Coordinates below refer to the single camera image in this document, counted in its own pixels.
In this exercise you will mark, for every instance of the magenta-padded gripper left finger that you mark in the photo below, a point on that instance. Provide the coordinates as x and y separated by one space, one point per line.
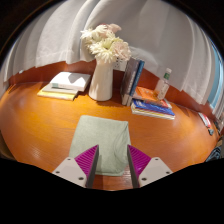
77 168

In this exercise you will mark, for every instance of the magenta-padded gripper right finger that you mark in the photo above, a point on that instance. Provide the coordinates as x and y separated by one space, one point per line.
146 166

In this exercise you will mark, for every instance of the pale green towel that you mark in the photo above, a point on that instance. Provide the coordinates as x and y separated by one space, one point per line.
105 136

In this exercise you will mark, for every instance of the flat blue book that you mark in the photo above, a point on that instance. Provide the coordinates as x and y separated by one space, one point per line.
153 109

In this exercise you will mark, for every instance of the flat orange book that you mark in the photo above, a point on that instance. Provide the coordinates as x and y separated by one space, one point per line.
145 95

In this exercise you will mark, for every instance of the red and white packet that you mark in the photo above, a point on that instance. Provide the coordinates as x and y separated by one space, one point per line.
204 119

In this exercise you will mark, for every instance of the thin yellow book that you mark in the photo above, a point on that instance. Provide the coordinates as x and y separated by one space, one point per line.
55 95

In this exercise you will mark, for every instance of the thin grey-green book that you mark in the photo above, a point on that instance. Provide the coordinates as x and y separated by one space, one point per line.
55 90

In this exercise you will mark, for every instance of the clear plastic bottle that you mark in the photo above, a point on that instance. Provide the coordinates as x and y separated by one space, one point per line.
162 86

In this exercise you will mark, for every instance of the thick white book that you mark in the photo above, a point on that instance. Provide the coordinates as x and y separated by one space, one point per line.
70 80

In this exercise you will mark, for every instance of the white ceramic vase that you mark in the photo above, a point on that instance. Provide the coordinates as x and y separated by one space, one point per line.
101 83

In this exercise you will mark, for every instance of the upright grey book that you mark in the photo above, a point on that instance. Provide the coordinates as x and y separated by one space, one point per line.
128 80

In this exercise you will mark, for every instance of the upright blue book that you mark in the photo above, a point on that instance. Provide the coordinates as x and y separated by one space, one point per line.
138 76

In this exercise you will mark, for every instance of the white and pink flowers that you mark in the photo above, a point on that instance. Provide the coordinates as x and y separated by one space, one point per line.
106 45

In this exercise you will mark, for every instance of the white curtain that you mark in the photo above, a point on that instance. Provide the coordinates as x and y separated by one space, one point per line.
160 33

